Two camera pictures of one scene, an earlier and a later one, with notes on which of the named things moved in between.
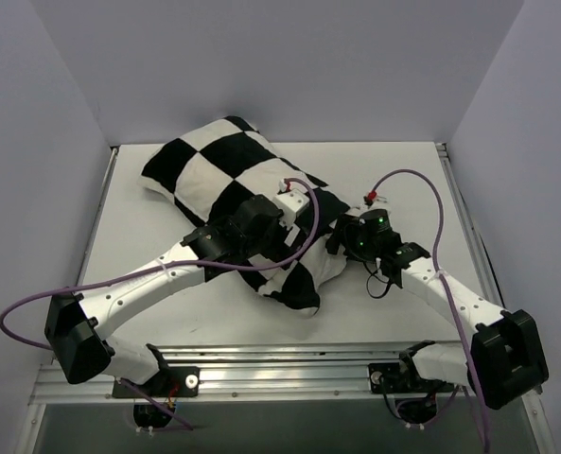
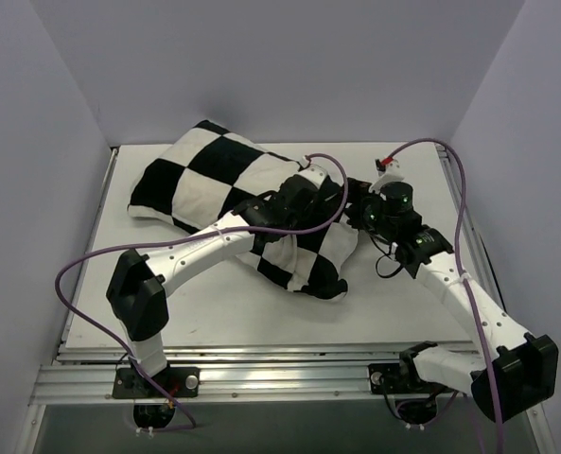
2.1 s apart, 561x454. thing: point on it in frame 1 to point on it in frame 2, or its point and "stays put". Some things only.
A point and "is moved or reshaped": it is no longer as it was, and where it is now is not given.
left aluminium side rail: [113, 158] stays put
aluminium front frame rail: [256, 375] stays put
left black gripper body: [289, 237] to [322, 195]
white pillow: [325, 266] is moved or reshaped
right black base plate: [389, 378] stays put
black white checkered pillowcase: [208, 169] is moved or reshaped
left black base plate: [170, 382] stays put
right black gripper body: [336, 235] to [359, 208]
